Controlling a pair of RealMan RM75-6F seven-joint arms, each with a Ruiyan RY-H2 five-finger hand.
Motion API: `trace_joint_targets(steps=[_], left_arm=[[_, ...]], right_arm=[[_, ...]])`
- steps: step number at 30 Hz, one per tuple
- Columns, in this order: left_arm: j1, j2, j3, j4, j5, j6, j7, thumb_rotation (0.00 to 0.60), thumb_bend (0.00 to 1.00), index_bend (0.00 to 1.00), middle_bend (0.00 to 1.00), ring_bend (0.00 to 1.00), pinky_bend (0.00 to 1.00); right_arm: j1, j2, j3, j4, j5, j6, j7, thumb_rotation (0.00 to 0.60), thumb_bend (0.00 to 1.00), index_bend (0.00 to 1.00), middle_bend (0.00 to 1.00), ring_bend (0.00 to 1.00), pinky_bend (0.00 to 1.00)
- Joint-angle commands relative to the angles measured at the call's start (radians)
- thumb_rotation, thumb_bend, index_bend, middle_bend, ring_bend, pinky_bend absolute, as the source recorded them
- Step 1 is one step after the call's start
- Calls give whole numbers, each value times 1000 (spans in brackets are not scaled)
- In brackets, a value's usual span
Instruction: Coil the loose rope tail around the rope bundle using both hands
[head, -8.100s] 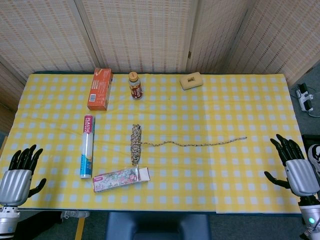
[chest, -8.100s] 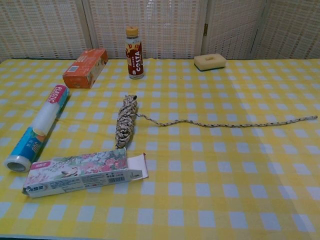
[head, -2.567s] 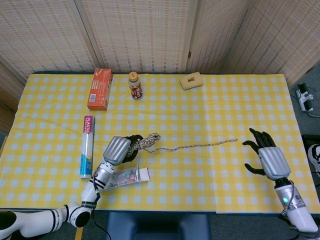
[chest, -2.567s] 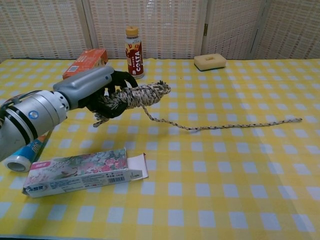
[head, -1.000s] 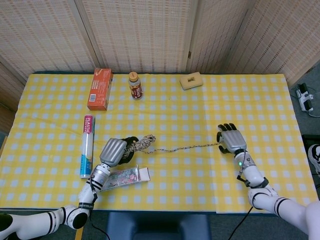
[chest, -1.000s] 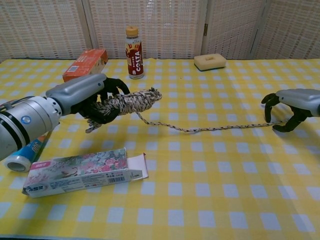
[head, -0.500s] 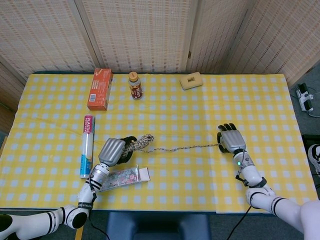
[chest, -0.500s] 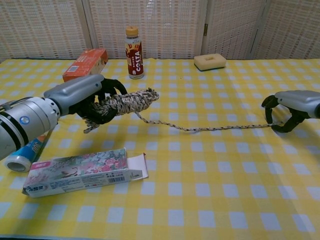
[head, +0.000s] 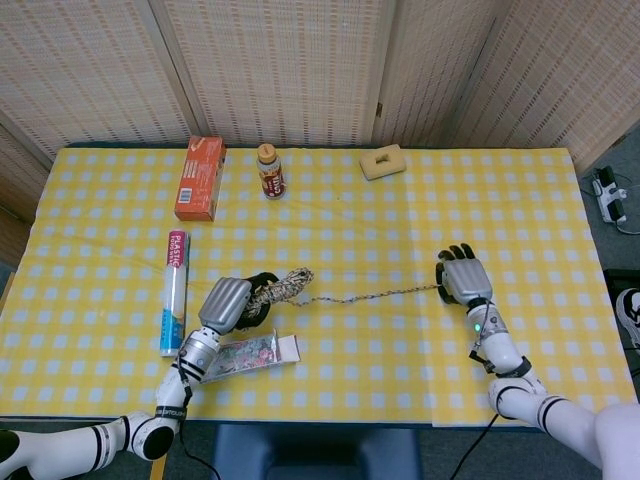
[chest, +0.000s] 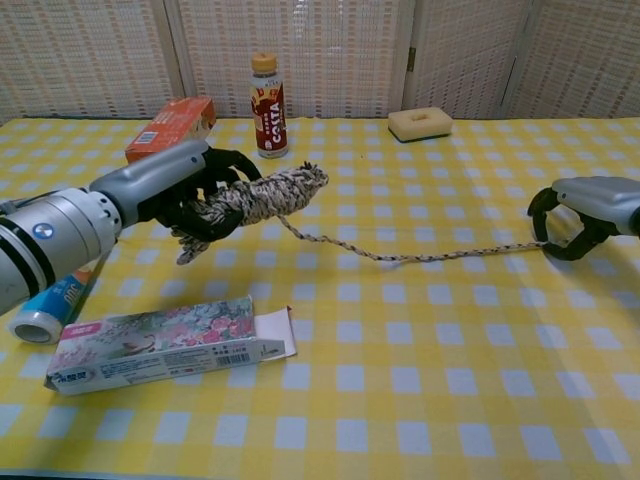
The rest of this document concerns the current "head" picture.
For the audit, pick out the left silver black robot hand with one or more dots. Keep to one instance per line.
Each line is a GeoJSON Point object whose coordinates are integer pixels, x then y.
{"type": "Point", "coordinates": [225, 305]}

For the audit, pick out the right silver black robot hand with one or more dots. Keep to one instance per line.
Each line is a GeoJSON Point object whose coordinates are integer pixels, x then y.
{"type": "Point", "coordinates": [467, 280]}

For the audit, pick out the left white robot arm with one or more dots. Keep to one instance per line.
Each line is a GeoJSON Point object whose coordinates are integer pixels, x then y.
{"type": "Point", "coordinates": [170, 390]}

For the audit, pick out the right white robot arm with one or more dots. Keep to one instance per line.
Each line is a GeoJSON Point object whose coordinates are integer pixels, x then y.
{"type": "Point", "coordinates": [500, 345]}

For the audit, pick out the plastic wrap roll box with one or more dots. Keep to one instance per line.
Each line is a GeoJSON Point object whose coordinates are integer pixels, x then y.
{"type": "Point", "coordinates": [175, 280]}

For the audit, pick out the floral print carton box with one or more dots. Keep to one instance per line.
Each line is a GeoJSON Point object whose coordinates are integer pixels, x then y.
{"type": "Point", "coordinates": [250, 352]}

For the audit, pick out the yellow white checkered tablecloth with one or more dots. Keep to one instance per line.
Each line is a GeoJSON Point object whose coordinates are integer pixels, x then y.
{"type": "Point", "coordinates": [400, 225]}

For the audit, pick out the orange cardboard box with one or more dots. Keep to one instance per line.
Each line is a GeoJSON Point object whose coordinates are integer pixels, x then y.
{"type": "Point", "coordinates": [200, 180]}

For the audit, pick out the yellow sponge block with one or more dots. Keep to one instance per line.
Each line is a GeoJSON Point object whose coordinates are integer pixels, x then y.
{"type": "Point", "coordinates": [386, 170]}

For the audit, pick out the small brown drink bottle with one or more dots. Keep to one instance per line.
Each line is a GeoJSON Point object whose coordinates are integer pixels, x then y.
{"type": "Point", "coordinates": [271, 175]}

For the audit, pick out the black floor mat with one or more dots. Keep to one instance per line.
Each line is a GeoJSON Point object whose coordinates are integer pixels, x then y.
{"type": "Point", "coordinates": [625, 277]}

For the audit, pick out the white power strip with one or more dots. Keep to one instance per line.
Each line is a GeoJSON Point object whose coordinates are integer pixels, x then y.
{"type": "Point", "coordinates": [607, 200]}

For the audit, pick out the black white sneaker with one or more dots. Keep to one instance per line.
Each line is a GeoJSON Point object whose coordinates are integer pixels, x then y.
{"type": "Point", "coordinates": [630, 310]}

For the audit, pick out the blue chair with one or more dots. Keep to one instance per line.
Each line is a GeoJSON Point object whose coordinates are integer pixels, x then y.
{"type": "Point", "coordinates": [315, 450]}

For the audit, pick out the bamboo folding screen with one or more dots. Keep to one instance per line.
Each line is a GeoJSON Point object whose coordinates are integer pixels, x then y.
{"type": "Point", "coordinates": [290, 65]}

